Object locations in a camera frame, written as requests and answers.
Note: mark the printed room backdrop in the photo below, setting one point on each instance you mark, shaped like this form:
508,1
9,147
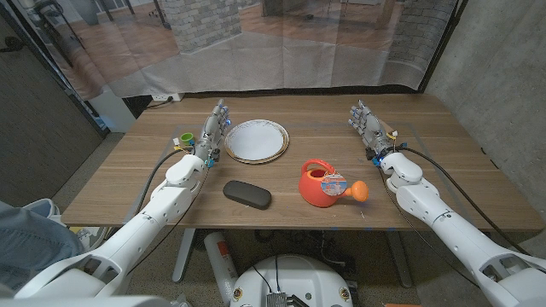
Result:
256,51

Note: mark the white cabinet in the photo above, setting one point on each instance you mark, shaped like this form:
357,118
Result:
113,113

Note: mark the white cylinder orange label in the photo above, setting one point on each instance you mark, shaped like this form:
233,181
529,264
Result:
219,264

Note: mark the grey table leg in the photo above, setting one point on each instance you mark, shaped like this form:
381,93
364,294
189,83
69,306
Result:
400,260
183,256

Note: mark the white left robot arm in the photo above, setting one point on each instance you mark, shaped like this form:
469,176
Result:
141,226

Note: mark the black backdrop stand pole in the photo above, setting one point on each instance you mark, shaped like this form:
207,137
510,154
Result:
85,106
441,47

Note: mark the small green cup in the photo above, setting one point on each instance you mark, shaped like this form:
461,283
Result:
186,139

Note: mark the dark grey glasses case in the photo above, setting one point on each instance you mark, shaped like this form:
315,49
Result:
247,195

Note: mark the black wall hook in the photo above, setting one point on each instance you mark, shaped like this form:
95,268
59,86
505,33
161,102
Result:
13,43

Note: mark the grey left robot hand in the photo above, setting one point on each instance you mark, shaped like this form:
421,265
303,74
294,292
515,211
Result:
211,130

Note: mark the white paper plate gold rim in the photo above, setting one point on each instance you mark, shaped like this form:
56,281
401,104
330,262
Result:
256,140

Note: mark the white round robot torso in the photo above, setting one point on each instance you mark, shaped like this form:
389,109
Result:
294,281

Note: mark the white robot shoulder cover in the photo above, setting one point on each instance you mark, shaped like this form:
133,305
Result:
85,302

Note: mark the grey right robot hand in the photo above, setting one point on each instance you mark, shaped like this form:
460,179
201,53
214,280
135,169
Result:
373,128

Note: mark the orange toy watering can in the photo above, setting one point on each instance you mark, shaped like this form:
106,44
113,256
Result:
315,189

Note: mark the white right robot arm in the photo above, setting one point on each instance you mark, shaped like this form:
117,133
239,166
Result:
452,230

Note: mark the person in blue jeans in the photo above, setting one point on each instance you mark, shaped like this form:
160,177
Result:
30,243

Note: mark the white power strip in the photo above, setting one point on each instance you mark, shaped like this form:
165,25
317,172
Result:
164,97

